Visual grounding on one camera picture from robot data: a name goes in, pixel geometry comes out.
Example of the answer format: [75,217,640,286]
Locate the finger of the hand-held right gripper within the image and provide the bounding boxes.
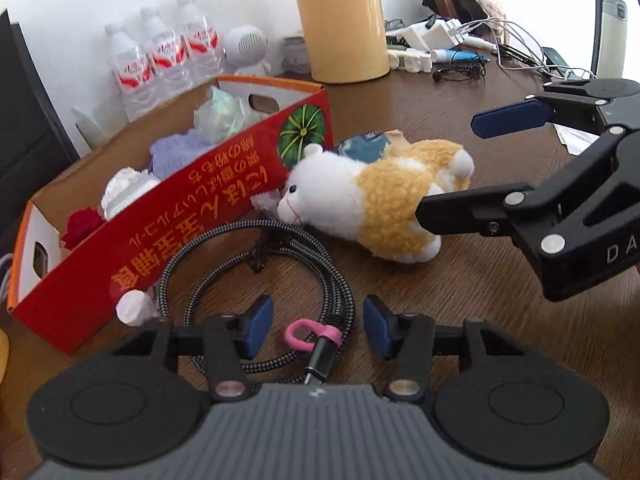
[415,127,640,257]
[471,79,640,140]

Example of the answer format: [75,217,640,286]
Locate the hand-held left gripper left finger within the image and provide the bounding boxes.
[112,294,275,403]

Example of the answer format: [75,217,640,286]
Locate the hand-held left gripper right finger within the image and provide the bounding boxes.
[363,294,525,403]

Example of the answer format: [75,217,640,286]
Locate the black braided cable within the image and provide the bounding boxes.
[155,220,357,386]

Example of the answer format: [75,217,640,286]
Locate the white and tan plush toy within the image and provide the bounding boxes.
[250,139,475,265]

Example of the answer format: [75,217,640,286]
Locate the blue patterned pouch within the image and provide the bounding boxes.
[335,130,416,166]

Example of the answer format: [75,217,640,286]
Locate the red cardboard box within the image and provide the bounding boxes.
[7,76,335,357]

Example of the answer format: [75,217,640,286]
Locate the purple linen pouch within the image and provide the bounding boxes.
[149,130,221,181]

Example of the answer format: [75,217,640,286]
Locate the white cloth flower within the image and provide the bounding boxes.
[100,166,161,222]

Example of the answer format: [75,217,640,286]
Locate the red fabric rose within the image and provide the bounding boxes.
[60,207,108,251]

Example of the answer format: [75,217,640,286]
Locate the iridescent organza cloth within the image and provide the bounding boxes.
[192,85,271,148]

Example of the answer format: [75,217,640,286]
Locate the white paper sheet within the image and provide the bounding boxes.
[552,125,601,156]

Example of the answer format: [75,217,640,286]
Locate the black earphones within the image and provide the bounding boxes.
[432,62,486,83]

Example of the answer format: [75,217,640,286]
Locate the blue pen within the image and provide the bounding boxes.
[430,47,491,63]

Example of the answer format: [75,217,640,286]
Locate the brown bag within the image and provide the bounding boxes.
[422,0,506,26]

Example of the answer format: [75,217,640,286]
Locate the white upright appliance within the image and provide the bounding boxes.
[592,0,631,81]

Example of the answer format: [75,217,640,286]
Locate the yellow thermos jug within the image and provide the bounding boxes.
[294,0,391,85]

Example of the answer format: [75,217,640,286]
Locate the grey glass cup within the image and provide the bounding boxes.
[72,97,126,153]

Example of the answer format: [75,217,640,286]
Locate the white round speaker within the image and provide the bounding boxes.
[222,25,273,77]

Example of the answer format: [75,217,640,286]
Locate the clear water bottle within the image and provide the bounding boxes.
[104,22,156,122]
[139,6,193,98]
[172,0,224,86]

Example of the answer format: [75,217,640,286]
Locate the tangled charger cables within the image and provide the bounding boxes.
[470,17,598,81]

